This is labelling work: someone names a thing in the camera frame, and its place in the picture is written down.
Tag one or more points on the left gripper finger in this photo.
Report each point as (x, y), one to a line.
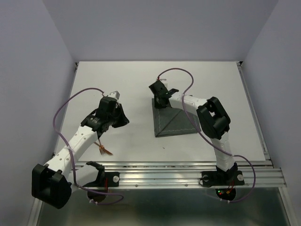
(121, 112)
(118, 122)

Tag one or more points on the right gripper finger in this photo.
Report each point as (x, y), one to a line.
(164, 104)
(157, 104)

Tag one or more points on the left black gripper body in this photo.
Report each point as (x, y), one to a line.
(110, 118)

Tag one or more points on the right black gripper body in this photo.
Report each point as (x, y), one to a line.
(157, 103)

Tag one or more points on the grey cloth napkin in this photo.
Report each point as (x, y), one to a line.
(171, 122)

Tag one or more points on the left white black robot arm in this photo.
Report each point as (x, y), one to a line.
(55, 181)

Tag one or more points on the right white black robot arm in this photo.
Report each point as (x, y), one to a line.
(212, 119)

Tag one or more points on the copper fork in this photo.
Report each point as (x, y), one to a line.
(101, 148)

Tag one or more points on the copper knife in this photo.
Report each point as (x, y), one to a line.
(107, 152)

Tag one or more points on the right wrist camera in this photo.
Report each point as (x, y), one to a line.
(164, 81)

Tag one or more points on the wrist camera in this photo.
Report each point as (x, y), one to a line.
(115, 95)
(164, 81)

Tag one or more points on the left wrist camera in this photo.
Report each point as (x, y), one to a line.
(115, 95)

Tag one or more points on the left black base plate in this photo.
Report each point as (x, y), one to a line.
(105, 180)

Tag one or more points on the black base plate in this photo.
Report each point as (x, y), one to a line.
(211, 179)
(105, 180)

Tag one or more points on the aluminium front rail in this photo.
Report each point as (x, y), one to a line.
(177, 175)

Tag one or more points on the aluminium rail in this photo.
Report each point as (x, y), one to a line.
(254, 115)
(177, 175)

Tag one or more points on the aluminium right side rail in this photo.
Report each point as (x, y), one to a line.
(254, 115)

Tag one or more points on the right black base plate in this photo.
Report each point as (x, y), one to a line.
(211, 179)

